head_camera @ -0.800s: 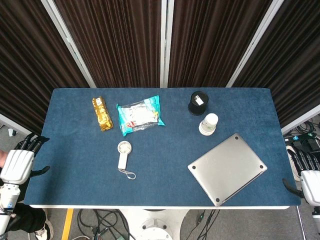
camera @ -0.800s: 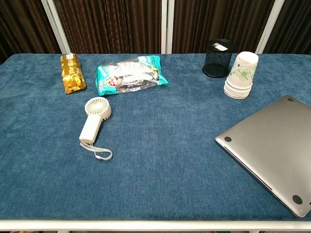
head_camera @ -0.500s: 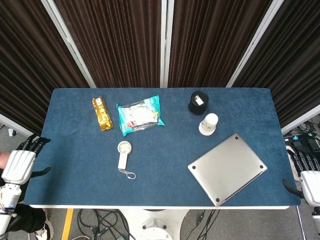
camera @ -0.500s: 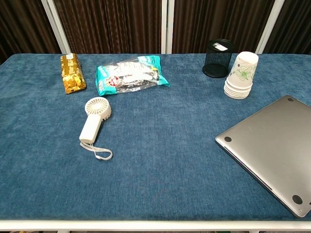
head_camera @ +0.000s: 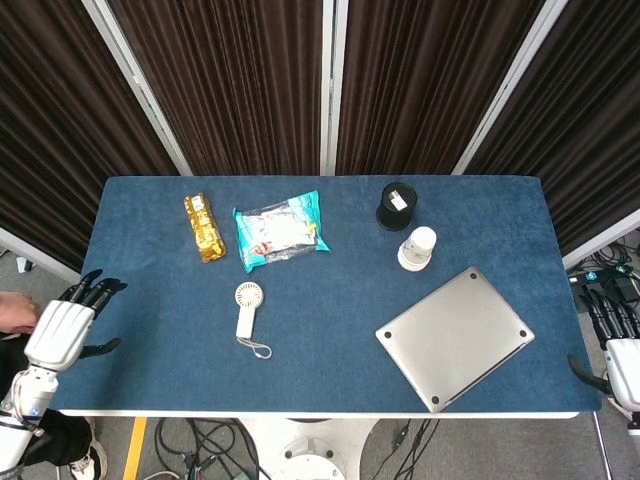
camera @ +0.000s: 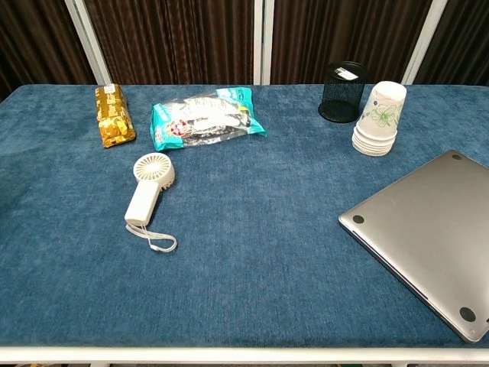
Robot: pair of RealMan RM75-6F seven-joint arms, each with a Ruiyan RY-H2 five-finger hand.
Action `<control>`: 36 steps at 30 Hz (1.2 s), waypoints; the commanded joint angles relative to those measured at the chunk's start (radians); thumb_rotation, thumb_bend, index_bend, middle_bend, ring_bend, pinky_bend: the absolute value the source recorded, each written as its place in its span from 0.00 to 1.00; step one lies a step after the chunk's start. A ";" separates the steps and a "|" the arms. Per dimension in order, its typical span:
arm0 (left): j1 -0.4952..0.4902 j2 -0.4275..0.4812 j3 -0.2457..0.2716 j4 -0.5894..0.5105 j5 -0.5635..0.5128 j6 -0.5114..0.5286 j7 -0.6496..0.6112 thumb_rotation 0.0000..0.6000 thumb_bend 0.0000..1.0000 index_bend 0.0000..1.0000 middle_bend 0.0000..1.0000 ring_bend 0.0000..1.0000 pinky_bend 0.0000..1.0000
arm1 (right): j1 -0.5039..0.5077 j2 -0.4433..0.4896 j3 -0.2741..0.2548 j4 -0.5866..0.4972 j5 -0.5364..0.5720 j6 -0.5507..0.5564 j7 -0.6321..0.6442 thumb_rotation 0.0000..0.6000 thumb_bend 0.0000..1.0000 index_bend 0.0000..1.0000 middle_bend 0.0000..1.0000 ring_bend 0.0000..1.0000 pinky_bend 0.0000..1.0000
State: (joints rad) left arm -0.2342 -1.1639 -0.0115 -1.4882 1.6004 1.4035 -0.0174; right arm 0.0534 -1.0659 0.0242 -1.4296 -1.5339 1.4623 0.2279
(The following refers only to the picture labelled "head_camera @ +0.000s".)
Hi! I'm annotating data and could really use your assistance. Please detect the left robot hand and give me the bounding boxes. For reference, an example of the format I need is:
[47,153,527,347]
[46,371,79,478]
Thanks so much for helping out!
[23,269,129,372]

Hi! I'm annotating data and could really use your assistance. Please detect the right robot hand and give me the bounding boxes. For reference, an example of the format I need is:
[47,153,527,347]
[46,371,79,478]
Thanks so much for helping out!
[567,288,640,412]

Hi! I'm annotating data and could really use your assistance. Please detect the person's hand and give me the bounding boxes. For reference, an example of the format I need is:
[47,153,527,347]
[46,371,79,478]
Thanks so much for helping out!
[0,291,41,335]

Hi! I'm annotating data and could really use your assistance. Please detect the white handheld fan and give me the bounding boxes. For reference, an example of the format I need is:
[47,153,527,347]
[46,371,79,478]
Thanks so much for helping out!
[233,281,274,360]

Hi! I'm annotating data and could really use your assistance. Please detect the white sneaker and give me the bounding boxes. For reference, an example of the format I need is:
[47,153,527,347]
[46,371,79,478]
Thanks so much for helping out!
[68,418,109,480]

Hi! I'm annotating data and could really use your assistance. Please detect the yellow floor tape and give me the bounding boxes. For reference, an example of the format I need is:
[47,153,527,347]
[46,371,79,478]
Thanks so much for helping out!
[123,417,149,480]

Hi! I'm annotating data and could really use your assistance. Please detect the silver laptop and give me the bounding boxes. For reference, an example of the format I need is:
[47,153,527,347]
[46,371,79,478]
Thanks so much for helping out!
[374,265,536,414]

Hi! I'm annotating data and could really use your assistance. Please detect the gold foil snack bar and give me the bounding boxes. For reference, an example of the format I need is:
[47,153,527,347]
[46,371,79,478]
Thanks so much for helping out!
[182,193,228,265]

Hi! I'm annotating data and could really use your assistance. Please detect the white paper cup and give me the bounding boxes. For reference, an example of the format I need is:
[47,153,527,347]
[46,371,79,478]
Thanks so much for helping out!
[397,226,438,274]

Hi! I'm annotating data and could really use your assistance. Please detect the teal plastic snack bag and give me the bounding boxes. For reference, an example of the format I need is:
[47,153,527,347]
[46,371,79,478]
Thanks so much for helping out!
[232,189,333,274]

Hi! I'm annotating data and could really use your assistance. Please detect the black cylindrical container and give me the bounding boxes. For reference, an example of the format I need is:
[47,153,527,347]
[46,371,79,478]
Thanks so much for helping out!
[375,181,419,232]

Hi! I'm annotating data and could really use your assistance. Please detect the blue table mat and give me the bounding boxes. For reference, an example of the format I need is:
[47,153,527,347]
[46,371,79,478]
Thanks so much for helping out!
[51,174,604,414]

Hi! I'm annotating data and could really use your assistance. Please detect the dark brown curtain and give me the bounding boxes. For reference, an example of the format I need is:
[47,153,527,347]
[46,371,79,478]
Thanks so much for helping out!
[0,0,640,274]

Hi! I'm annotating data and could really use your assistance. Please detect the cables and power adapters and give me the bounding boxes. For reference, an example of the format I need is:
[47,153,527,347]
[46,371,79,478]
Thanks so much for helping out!
[567,234,640,314]

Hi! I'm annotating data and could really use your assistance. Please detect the black cable bundle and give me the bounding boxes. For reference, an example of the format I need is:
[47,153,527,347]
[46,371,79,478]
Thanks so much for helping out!
[152,417,261,480]

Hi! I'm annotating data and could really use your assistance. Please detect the black cable with connector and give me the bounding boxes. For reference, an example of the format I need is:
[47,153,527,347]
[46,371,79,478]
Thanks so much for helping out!
[372,418,441,480]

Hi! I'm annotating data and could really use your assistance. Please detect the white table pedestal base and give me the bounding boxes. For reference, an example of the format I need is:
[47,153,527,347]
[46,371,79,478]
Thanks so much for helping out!
[234,417,381,480]

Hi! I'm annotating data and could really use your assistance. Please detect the white partition post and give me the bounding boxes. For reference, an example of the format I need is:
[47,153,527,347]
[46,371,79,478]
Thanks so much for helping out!
[319,0,350,176]

